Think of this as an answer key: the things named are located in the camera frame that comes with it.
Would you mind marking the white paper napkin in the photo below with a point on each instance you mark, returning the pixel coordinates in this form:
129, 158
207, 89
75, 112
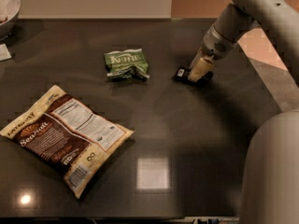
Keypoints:
4, 53

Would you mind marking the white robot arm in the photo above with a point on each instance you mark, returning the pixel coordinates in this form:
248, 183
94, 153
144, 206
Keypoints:
270, 189

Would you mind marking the black rxbar chocolate wrapper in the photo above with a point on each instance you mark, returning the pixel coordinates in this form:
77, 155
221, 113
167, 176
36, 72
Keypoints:
183, 72

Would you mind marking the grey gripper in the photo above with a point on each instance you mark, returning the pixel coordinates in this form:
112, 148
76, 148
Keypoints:
217, 47

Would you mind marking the brown sea salt chip bag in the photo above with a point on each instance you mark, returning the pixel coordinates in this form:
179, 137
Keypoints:
68, 136

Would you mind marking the white bowl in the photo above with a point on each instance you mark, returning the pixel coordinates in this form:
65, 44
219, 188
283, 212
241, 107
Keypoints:
9, 12

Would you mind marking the green Kettle jalapeno chip bag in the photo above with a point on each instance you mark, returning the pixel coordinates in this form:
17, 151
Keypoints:
126, 64

